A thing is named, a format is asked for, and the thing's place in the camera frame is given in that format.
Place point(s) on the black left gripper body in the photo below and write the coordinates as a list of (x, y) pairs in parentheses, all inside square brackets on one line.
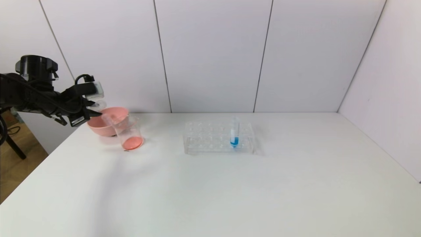
[(80, 119)]

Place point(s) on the test tube with red pigment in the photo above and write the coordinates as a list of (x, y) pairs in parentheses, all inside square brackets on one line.
[(110, 123)]

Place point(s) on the test tube with yellow pigment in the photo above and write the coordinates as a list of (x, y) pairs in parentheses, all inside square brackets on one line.
[(98, 105)]

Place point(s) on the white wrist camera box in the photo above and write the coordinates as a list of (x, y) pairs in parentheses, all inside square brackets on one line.
[(93, 90)]

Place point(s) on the test tube with blue pigment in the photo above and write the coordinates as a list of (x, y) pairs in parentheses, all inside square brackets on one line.
[(234, 142)]

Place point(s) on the clear acrylic test tube rack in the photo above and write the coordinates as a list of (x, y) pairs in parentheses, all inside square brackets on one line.
[(210, 141)]

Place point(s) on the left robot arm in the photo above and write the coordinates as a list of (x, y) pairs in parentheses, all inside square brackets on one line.
[(23, 92)]

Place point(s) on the black metal stand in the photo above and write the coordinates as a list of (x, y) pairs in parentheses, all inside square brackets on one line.
[(13, 146)]

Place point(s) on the clear glass beaker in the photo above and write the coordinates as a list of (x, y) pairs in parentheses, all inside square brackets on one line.
[(131, 141)]

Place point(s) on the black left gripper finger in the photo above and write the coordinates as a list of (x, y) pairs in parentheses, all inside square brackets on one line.
[(90, 103), (95, 113)]

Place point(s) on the pink plastic bowl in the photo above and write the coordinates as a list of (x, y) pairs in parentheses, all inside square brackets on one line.
[(108, 126)]

